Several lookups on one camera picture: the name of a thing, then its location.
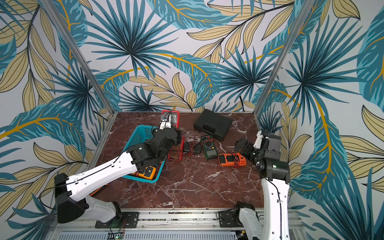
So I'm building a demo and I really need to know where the black plastic tool case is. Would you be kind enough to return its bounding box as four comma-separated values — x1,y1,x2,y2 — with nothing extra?
194,110,233,141

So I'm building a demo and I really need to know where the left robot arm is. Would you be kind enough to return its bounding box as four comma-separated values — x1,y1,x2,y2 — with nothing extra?
55,128,182,225

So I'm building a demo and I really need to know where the teal plastic basket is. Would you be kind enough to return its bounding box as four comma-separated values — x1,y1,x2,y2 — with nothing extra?
122,125,166,184

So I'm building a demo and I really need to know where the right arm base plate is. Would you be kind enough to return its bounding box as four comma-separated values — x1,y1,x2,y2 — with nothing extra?
216,210,240,228

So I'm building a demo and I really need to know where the red multimeter face down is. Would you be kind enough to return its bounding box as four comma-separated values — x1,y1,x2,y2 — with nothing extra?
168,136,185,161

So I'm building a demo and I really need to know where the yellow multimeter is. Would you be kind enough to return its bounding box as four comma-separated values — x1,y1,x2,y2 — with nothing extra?
133,166,157,180

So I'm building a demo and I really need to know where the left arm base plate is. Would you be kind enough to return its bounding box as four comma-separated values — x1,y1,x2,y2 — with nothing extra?
95,212,140,229

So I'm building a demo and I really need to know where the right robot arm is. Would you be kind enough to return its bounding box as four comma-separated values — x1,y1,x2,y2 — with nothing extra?
235,131,291,240

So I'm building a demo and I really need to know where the aluminium front rail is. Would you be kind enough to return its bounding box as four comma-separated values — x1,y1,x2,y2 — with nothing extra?
47,208,307,233

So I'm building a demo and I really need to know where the small orange clamp meter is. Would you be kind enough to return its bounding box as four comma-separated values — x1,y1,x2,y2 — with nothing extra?
218,153,247,168

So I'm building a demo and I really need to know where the green multimeter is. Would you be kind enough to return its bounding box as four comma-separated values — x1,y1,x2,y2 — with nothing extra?
201,135,219,160

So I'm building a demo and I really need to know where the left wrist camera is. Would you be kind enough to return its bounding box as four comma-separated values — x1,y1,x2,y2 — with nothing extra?
159,118,172,130

